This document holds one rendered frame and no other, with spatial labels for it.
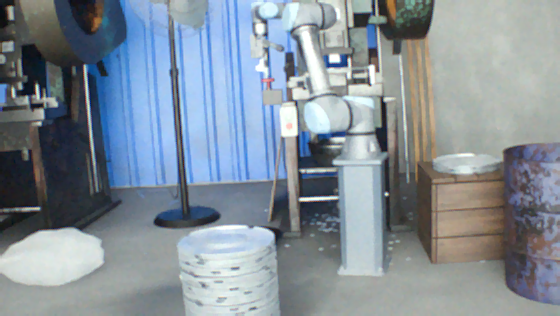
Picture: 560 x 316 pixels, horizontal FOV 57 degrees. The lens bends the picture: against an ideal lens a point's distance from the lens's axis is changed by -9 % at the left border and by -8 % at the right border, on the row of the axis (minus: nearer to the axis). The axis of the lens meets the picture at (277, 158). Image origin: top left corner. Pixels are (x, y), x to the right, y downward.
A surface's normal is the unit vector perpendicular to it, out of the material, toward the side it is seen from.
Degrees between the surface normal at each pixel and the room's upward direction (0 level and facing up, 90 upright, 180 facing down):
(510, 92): 90
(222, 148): 90
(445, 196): 90
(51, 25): 121
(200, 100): 90
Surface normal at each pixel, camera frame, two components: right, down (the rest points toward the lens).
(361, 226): -0.32, 0.17
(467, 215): -0.09, 0.16
